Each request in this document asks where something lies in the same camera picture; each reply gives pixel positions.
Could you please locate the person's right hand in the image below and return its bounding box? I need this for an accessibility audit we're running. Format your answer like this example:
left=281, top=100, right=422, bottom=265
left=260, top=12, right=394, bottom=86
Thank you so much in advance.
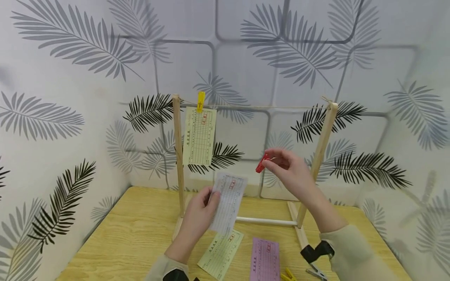
left=261, top=148, right=323, bottom=204

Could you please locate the person's right forearm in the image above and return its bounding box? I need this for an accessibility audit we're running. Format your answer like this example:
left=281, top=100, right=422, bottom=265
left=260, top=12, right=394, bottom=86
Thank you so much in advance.
left=303, top=191, right=413, bottom=281

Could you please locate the silver metal clip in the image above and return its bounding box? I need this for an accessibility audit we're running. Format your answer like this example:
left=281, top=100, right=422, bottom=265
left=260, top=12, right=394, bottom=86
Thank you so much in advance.
left=305, top=263, right=329, bottom=281

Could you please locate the pink paper slip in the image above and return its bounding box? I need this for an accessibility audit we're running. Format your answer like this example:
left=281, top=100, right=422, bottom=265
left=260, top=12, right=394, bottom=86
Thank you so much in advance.
left=249, top=237, right=281, bottom=281

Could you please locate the person's left forearm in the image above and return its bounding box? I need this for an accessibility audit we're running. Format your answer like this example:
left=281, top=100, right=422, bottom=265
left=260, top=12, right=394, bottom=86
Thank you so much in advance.
left=143, top=243, right=196, bottom=281

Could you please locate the red clothespin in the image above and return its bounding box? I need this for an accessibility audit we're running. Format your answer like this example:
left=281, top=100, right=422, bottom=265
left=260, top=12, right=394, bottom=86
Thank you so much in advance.
left=255, top=153, right=271, bottom=174

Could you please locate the yellow-green paper slip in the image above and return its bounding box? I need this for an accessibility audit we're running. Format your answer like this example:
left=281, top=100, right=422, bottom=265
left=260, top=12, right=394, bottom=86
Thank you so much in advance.
left=197, top=229, right=245, bottom=281
left=182, top=107, right=218, bottom=166

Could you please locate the wooden hanging rack frame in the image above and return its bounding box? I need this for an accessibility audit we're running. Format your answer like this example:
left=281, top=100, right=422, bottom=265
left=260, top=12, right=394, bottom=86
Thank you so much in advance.
left=171, top=94, right=339, bottom=251

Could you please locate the thin beige string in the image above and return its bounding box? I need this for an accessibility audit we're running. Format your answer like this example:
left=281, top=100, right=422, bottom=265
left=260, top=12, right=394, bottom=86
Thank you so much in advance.
left=179, top=102, right=334, bottom=110

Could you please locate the white paper slip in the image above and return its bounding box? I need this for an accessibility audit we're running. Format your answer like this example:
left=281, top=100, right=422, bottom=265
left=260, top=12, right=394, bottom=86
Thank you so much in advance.
left=209, top=173, right=248, bottom=235

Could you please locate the person's left hand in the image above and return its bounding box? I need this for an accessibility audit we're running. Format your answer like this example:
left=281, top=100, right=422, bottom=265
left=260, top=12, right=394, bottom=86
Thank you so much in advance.
left=170, top=186, right=221, bottom=255

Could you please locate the black wrist band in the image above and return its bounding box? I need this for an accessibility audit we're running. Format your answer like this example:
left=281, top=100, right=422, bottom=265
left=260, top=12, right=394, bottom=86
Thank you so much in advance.
left=162, top=268, right=200, bottom=281
left=300, top=240, right=335, bottom=264

